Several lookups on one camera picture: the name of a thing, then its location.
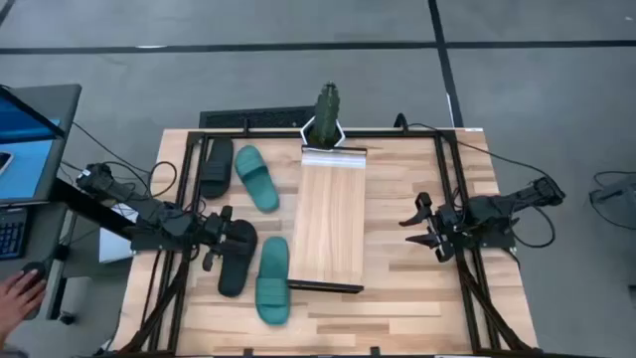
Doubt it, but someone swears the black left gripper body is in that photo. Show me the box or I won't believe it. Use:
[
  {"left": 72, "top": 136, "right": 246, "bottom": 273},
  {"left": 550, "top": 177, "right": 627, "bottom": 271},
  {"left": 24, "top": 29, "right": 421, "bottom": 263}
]
[{"left": 198, "top": 212, "right": 233, "bottom": 253}]

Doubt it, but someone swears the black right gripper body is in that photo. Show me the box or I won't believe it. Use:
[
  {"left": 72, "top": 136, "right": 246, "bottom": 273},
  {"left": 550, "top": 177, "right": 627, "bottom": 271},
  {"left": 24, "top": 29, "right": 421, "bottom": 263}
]
[{"left": 430, "top": 204, "right": 464, "bottom": 248}]

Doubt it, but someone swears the black slide sandal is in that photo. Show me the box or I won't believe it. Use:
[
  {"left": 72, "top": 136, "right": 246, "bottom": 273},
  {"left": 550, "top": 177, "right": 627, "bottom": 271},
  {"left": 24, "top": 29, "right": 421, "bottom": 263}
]
[
  {"left": 200, "top": 137, "right": 235, "bottom": 200},
  {"left": 217, "top": 218, "right": 259, "bottom": 298}
]

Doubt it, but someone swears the teal slide sandal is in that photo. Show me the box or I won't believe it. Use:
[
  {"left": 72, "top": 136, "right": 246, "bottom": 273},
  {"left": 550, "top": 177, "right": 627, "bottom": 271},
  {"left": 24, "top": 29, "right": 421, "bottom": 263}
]
[
  {"left": 254, "top": 236, "right": 292, "bottom": 327},
  {"left": 234, "top": 144, "right": 281, "bottom": 214}
]

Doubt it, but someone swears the white box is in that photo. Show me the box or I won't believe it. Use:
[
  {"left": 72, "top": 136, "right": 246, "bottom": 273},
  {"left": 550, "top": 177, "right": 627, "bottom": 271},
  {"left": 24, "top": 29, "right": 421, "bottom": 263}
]
[{"left": 97, "top": 202, "right": 136, "bottom": 265}]

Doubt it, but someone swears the black perforated floor grille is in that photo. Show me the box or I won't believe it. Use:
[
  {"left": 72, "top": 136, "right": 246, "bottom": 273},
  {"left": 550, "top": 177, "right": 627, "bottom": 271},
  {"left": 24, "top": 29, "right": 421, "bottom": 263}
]
[{"left": 199, "top": 104, "right": 317, "bottom": 129}]

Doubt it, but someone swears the white plant pot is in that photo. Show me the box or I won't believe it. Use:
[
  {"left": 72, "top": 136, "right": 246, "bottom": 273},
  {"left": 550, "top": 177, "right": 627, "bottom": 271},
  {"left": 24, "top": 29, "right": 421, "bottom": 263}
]
[{"left": 299, "top": 114, "right": 347, "bottom": 150}]

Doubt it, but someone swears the black diagonal support bar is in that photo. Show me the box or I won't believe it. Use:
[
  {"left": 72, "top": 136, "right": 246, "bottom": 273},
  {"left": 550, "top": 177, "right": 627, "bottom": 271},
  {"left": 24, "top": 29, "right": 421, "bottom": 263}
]
[{"left": 49, "top": 177, "right": 135, "bottom": 241}]

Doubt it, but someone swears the green cactus plant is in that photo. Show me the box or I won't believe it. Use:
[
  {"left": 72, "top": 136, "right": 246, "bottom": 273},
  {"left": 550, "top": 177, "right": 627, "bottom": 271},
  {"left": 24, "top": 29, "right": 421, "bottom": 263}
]
[{"left": 312, "top": 81, "right": 342, "bottom": 149}]

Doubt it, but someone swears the grey desk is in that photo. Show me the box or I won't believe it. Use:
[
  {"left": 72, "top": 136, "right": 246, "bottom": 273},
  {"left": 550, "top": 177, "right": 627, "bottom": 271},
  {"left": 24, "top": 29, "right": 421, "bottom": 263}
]
[{"left": 0, "top": 201, "right": 71, "bottom": 324}]

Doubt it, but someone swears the black computer mouse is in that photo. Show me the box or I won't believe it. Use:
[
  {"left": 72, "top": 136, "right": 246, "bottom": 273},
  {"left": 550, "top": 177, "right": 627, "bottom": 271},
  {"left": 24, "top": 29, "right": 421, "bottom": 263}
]
[{"left": 21, "top": 260, "right": 50, "bottom": 320}]

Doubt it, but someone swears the grey floor box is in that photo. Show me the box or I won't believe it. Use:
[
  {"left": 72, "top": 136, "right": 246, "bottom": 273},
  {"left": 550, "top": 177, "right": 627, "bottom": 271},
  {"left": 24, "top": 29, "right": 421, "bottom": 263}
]
[{"left": 593, "top": 173, "right": 636, "bottom": 230}]

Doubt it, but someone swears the computer monitor with blue screen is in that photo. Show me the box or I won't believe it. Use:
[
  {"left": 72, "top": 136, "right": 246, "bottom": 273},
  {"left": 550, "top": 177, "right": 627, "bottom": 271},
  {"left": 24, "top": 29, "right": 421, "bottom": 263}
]
[{"left": 0, "top": 83, "right": 83, "bottom": 208}]

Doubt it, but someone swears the person's hand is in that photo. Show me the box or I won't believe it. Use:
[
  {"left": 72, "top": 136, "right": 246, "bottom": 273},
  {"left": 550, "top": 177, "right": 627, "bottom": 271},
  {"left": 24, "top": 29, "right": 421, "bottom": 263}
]
[{"left": 0, "top": 270, "right": 48, "bottom": 345}]

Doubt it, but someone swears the black keyboard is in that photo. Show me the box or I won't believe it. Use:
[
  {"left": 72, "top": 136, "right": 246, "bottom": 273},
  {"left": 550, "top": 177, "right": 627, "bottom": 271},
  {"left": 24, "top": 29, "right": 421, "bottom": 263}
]
[{"left": 0, "top": 207, "right": 30, "bottom": 262}]

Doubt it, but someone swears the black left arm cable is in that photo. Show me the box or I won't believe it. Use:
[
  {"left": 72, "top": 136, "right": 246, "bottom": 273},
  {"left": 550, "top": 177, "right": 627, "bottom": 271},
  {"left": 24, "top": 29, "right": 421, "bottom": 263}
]
[{"left": 148, "top": 160, "right": 179, "bottom": 199}]

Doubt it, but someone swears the black metal table frame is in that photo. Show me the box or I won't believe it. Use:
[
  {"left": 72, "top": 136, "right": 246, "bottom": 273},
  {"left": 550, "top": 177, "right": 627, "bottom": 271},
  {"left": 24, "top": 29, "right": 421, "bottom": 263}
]
[{"left": 116, "top": 126, "right": 536, "bottom": 357}]

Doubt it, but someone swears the long black cable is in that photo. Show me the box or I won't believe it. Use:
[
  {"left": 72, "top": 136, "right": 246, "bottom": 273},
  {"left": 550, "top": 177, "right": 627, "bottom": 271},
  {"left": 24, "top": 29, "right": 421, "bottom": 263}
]
[{"left": 395, "top": 112, "right": 556, "bottom": 185}]

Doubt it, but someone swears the wooden shelf with black frame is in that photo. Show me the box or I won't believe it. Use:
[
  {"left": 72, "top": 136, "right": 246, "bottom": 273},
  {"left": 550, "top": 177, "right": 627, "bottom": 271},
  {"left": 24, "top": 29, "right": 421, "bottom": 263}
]
[{"left": 286, "top": 143, "right": 369, "bottom": 294}]

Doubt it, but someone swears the black right arm cable loop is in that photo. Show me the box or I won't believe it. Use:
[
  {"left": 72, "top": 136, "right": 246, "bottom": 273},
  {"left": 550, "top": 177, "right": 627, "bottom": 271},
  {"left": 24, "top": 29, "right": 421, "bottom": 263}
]
[{"left": 511, "top": 203, "right": 557, "bottom": 250}]

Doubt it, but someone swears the thin black floor cable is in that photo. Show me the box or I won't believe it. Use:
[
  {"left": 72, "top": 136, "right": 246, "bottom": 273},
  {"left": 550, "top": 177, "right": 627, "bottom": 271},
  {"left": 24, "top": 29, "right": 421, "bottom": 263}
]
[{"left": 72, "top": 120, "right": 153, "bottom": 176}]

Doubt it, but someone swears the black floor cable loop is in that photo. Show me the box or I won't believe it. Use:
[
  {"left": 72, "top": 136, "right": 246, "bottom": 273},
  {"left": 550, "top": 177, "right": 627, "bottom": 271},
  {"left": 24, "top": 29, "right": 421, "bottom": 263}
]
[{"left": 588, "top": 170, "right": 636, "bottom": 231}]

